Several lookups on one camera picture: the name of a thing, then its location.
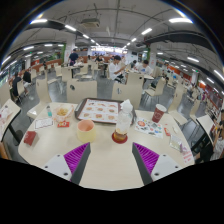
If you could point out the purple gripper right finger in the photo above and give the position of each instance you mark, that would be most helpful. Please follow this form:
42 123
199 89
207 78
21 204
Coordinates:
151 165

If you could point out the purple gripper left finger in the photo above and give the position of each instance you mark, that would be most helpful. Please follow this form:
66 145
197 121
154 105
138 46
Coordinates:
71 165

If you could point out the clear plastic bag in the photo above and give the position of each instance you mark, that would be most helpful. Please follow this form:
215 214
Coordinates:
175 142

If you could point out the cream yellow cup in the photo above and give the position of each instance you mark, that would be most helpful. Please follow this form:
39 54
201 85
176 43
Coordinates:
86 131

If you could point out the colourful paper flyer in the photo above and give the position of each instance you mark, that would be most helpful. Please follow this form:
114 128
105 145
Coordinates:
149 127

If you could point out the red ketchup packet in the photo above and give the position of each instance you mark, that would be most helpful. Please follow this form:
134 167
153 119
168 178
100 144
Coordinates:
63 124

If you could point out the dark red round coaster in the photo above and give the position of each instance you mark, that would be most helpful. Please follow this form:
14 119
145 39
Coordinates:
119 138

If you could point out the red napkin box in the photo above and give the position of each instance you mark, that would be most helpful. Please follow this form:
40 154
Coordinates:
29 137

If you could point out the white paper card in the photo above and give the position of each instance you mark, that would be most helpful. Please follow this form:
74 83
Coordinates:
42 123

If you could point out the red paper cup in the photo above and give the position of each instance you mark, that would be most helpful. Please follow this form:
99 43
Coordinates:
158 113

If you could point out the fries basket with paper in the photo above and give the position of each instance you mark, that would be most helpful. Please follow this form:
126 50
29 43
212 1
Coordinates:
62 112

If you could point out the small teal bottle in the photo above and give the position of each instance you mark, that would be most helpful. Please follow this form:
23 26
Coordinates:
49 111

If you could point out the brown food tray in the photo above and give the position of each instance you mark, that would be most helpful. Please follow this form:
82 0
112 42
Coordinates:
99 110

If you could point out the crumpled white napkin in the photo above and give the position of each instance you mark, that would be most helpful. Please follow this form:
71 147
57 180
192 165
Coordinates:
125 102

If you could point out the beige chair left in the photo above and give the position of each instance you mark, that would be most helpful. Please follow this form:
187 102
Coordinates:
44 98

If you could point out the beige chair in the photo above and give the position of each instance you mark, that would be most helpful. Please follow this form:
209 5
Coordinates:
44 98
132 90
79 90

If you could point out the beige chair centre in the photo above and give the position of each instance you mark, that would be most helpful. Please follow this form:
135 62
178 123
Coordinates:
79 90

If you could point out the beige chair right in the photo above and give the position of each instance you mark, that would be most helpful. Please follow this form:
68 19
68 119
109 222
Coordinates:
132 90

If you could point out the neighbouring table left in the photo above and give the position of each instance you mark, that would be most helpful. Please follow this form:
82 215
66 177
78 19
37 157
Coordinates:
8 113

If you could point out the seated person black shirt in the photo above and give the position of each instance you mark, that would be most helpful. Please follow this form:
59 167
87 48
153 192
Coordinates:
14 84

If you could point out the seated person white shirt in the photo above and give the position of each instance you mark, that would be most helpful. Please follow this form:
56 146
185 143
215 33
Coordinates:
115 69

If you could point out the standing person dark shirt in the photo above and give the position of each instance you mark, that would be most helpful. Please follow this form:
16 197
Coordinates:
73 57

